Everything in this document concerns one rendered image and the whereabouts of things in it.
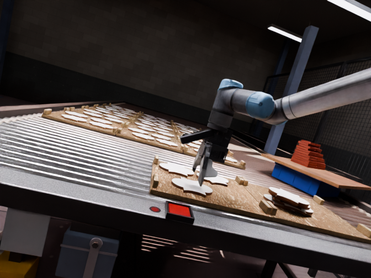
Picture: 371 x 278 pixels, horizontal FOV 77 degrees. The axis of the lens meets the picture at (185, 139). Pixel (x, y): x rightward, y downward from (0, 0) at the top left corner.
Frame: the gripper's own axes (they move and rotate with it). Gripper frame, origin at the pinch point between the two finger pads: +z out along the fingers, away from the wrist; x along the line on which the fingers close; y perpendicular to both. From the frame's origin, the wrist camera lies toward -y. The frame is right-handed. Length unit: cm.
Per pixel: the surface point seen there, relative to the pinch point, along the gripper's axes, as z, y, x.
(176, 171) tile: 2.6, -4.8, 11.4
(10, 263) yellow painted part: 28, -44, -20
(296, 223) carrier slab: 3.2, 35.8, -9.5
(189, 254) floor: 96, 42, 101
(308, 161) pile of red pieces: -13, 85, 62
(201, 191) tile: 2.5, 2.5, -4.5
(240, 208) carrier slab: 3.3, 15.5, -8.8
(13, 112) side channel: 5, -86, 47
